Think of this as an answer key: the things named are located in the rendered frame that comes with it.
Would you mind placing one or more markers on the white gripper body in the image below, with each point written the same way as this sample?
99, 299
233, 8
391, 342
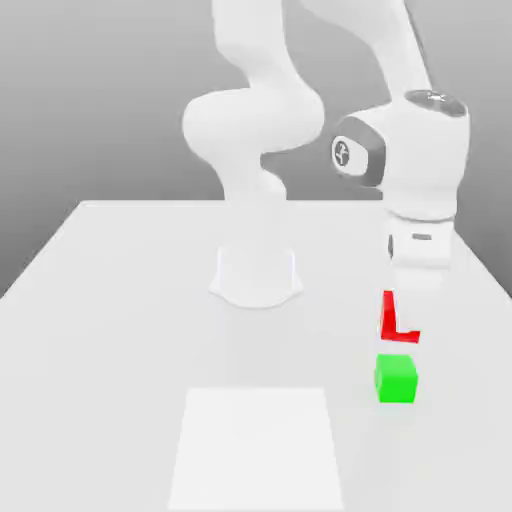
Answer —
418, 280

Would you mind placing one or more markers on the small red cube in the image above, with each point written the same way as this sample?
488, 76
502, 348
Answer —
387, 320

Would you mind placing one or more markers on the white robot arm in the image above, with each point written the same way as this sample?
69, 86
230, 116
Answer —
256, 120

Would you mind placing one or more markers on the small green cube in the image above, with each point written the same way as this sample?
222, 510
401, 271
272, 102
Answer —
396, 380

